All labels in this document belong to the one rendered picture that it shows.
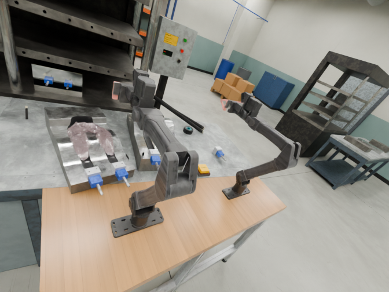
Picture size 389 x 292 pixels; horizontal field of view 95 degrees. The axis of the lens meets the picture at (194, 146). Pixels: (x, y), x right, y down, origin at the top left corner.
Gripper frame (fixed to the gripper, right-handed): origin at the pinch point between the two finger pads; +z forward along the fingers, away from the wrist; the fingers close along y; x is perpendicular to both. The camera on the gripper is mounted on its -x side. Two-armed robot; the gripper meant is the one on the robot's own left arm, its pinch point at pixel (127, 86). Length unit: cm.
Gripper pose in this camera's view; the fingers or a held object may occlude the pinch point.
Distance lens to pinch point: 82.8
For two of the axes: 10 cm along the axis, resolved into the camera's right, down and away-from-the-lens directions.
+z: -5.0, -6.1, 6.1
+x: -3.4, 7.9, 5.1
